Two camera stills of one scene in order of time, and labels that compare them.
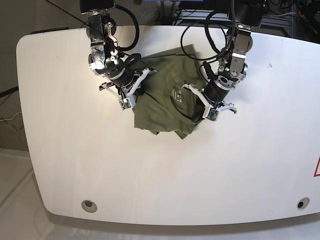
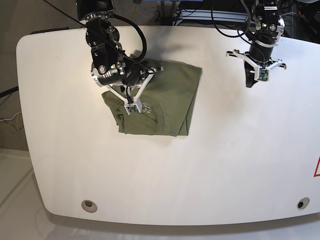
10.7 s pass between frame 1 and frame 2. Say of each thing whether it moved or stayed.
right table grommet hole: stayed
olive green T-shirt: moved
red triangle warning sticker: stayed
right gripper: moved
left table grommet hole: stayed
